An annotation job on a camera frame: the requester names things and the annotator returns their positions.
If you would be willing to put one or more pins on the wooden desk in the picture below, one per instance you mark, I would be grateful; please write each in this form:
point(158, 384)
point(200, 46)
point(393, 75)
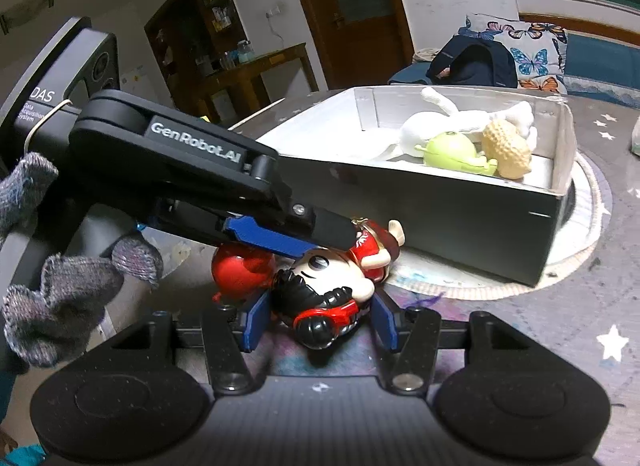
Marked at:
point(255, 73)

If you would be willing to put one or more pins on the grey star-print table cover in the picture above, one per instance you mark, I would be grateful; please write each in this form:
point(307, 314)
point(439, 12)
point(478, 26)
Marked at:
point(550, 336)

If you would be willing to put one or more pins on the red round toy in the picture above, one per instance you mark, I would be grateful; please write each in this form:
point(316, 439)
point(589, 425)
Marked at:
point(240, 271)

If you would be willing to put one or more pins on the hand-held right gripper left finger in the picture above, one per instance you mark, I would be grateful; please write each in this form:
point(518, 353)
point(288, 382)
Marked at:
point(253, 323)

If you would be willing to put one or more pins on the grey cardboard box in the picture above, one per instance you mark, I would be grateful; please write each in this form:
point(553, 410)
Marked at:
point(415, 211)

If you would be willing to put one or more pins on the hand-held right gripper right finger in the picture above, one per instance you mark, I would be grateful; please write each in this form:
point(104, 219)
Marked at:
point(384, 321)

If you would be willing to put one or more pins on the butterfly print pillow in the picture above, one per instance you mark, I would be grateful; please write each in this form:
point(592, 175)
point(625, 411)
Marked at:
point(532, 53)

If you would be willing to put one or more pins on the person's left hand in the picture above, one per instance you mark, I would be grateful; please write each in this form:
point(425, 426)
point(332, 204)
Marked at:
point(50, 306)

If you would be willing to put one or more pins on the wall picture frame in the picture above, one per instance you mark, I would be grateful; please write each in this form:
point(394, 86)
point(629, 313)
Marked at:
point(25, 10)

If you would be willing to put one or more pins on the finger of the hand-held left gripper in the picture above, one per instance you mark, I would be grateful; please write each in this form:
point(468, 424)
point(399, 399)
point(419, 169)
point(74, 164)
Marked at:
point(200, 155)
point(265, 238)

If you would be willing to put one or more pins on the blue sofa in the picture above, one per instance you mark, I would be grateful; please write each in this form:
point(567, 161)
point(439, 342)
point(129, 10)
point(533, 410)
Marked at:
point(595, 53)

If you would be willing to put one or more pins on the wooden door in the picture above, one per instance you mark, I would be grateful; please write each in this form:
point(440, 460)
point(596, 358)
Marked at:
point(350, 10)

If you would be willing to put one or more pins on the black backpack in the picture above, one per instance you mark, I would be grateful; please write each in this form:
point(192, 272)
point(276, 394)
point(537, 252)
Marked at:
point(475, 63)

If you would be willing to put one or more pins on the teal cloth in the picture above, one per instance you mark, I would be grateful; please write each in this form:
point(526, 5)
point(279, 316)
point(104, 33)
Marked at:
point(20, 453)

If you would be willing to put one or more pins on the dark wooden cabinet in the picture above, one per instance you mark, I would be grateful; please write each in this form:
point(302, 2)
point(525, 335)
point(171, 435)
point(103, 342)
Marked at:
point(200, 20)

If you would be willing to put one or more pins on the black-haired doll figure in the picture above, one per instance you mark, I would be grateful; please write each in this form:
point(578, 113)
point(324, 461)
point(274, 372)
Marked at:
point(325, 281)

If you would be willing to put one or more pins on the white wall outlet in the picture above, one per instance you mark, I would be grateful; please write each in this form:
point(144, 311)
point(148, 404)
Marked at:
point(273, 11)

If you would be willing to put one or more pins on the round white-edged mat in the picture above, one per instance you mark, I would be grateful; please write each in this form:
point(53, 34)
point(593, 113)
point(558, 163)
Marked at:
point(582, 226)

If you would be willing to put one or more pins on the white plush rabbit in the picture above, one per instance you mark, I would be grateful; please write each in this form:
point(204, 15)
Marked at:
point(430, 128)

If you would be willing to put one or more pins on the peanut toy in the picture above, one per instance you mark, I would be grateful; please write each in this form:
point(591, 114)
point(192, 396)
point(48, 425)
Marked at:
point(507, 148)

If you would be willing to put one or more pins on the green round toy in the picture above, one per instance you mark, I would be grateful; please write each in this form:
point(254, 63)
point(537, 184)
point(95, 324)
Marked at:
point(450, 150)

